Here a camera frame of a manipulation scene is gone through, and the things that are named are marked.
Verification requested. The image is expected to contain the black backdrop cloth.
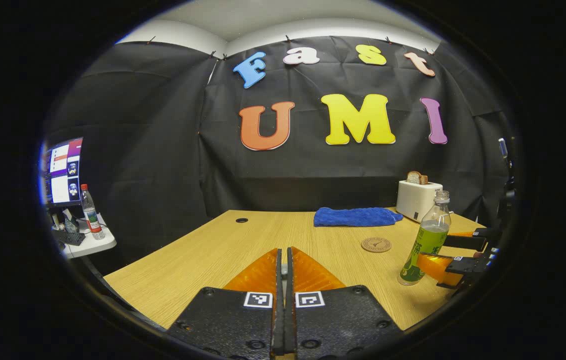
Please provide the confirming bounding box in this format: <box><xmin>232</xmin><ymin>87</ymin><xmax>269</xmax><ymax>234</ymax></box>
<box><xmin>43</xmin><ymin>35</ymin><xmax>511</xmax><ymax>273</ymax></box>

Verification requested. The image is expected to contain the white side table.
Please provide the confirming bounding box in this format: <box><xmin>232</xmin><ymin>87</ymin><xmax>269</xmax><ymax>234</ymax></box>
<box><xmin>53</xmin><ymin>214</ymin><xmax>118</xmax><ymax>259</ymax></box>

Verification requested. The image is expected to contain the round wooden coaster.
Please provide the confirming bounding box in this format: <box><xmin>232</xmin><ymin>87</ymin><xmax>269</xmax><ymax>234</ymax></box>
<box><xmin>361</xmin><ymin>237</ymin><xmax>392</xmax><ymax>253</ymax></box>

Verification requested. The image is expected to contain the black keyboard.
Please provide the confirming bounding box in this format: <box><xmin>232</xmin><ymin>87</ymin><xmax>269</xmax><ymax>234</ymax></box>
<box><xmin>53</xmin><ymin>228</ymin><xmax>86</xmax><ymax>246</ymax></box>

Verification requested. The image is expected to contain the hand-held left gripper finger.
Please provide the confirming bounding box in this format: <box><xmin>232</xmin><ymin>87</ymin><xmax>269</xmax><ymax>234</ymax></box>
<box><xmin>165</xmin><ymin>247</ymin><xmax>284</xmax><ymax>360</ymax></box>
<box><xmin>285</xmin><ymin>246</ymin><xmax>405</xmax><ymax>360</ymax></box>

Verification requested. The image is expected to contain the white toaster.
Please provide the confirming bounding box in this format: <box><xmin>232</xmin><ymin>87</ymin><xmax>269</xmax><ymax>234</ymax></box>
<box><xmin>396</xmin><ymin>180</ymin><xmax>444</xmax><ymax>223</ymax></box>

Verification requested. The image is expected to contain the red cap clear bottle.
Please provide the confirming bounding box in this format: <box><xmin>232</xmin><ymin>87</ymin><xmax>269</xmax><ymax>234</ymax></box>
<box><xmin>80</xmin><ymin>184</ymin><xmax>106</xmax><ymax>241</ymax></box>

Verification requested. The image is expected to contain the green label water bottle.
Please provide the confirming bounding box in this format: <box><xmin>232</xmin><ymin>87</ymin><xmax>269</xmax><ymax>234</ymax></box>
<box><xmin>397</xmin><ymin>190</ymin><xmax>452</xmax><ymax>287</ymax></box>

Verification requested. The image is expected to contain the clear plastic bag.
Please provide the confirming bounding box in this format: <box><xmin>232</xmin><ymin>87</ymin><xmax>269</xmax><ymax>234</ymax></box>
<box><xmin>62</xmin><ymin>208</ymin><xmax>80</xmax><ymax>234</ymax></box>

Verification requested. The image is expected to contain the computer monitor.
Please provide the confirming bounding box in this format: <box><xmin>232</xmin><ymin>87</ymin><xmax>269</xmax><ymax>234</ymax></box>
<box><xmin>42</xmin><ymin>137</ymin><xmax>84</xmax><ymax>209</ymax></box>

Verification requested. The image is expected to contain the blue towel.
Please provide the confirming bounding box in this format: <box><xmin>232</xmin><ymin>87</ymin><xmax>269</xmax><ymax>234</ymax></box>
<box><xmin>313</xmin><ymin>207</ymin><xmax>404</xmax><ymax>228</ymax></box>

